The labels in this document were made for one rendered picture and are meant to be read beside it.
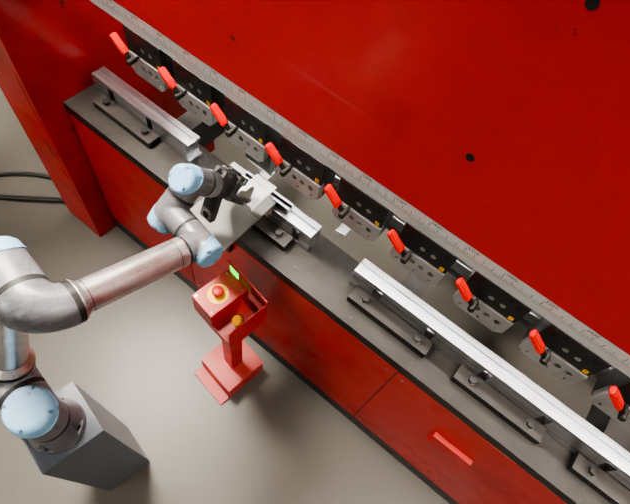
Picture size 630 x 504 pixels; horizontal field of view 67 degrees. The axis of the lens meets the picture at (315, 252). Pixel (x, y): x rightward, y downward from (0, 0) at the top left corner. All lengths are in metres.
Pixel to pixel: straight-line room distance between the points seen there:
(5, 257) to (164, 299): 1.48
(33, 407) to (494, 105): 1.23
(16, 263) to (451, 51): 0.90
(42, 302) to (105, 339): 1.46
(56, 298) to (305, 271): 0.81
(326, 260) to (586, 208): 0.91
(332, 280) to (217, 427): 1.01
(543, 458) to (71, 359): 1.96
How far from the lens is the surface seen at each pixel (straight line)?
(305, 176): 1.33
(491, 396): 1.59
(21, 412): 1.42
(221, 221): 1.53
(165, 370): 2.40
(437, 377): 1.57
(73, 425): 1.56
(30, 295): 1.07
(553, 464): 1.67
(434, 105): 0.96
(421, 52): 0.92
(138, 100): 1.94
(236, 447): 2.30
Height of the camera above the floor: 2.29
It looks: 60 degrees down
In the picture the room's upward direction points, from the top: 15 degrees clockwise
